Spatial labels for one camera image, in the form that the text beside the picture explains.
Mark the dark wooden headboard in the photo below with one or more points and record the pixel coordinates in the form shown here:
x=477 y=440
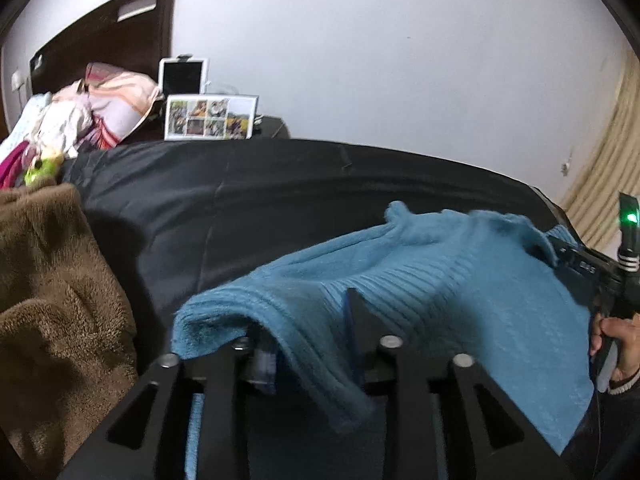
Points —
x=100 y=30

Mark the light blue cloth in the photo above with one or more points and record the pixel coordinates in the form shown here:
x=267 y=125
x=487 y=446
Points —
x=22 y=120

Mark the teal fleece garment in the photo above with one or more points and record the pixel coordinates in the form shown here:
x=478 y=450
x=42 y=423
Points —
x=450 y=270

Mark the pink striped pillow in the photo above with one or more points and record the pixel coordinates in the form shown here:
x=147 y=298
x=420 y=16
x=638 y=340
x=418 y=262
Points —
x=120 y=105

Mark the white tablet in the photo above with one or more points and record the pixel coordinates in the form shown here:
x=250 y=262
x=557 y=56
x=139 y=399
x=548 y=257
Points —
x=182 y=77

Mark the person's right forearm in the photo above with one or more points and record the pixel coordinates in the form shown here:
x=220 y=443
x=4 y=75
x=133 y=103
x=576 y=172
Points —
x=627 y=395

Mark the person's right hand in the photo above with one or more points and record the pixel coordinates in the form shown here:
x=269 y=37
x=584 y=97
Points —
x=622 y=332

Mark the white crumpled garment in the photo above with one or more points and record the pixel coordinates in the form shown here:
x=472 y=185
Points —
x=62 y=127

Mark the magenta cloth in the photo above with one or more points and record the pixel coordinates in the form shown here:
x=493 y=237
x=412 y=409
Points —
x=12 y=167

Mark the white wall socket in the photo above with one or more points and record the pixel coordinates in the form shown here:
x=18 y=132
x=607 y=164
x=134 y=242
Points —
x=18 y=80

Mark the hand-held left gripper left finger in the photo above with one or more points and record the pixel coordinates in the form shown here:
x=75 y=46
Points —
x=265 y=367

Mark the dark nightstand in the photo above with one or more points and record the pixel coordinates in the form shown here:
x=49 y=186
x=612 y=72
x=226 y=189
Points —
x=270 y=127

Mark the green plush toy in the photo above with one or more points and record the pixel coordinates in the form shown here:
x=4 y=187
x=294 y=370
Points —
x=42 y=170

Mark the photo collage frame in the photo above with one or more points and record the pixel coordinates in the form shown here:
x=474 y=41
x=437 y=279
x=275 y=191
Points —
x=207 y=117

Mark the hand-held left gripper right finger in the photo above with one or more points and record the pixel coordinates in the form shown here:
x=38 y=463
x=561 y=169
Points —
x=357 y=320

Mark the brown fleece garment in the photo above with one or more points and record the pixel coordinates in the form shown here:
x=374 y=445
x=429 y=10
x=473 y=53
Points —
x=55 y=310

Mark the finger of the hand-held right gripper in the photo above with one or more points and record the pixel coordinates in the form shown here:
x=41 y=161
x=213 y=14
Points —
x=556 y=247

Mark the black bed cover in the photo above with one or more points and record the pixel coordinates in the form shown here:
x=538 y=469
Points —
x=225 y=200

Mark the cream curtain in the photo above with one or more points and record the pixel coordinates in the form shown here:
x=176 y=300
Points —
x=610 y=160

